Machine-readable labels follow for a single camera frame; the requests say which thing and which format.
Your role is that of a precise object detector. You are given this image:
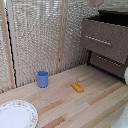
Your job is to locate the blue mug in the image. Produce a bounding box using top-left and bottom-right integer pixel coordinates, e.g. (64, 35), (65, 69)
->
(36, 69), (50, 89)

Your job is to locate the white grey robot base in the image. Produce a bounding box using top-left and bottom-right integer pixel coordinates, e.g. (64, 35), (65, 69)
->
(110, 105), (128, 128)

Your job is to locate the dark brown drawer cabinet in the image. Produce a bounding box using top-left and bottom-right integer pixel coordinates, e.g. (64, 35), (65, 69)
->
(80, 8), (128, 83)

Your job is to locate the yellow orange block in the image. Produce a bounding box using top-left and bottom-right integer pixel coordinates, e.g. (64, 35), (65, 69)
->
(69, 81), (86, 94)

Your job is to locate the woven bamboo screen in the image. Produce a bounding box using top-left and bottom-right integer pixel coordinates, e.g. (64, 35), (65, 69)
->
(0, 0), (128, 95)

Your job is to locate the white floral rim plate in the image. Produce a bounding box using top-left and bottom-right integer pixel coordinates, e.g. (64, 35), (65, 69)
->
(0, 99), (40, 128)

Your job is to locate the silver studded drawer handle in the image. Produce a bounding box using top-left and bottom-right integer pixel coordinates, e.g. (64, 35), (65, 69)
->
(96, 54), (123, 67)

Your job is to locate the brown drawer with studded handle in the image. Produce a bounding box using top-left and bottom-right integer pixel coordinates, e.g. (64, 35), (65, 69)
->
(88, 51), (128, 80)

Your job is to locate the wooden screen frame post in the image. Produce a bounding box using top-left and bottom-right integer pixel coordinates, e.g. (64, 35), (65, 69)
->
(0, 0), (17, 90)

